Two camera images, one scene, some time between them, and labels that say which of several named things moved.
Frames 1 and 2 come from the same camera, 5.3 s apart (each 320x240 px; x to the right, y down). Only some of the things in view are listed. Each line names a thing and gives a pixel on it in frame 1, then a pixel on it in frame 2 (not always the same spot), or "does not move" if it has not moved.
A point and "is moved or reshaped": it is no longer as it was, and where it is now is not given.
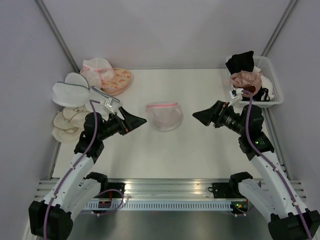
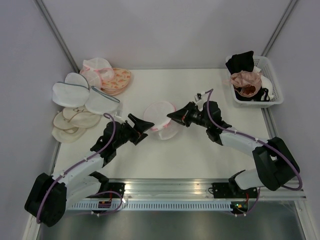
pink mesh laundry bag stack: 96,70 does not move
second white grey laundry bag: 95,94 does not move
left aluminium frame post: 48,18 does not move
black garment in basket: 243,61 does not move
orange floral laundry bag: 118,83 does not move
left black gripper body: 113,126 to 128,133
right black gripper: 218,110 to 182,115
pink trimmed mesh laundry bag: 165,116 is moved or reshaped
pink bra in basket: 247,80 does not move
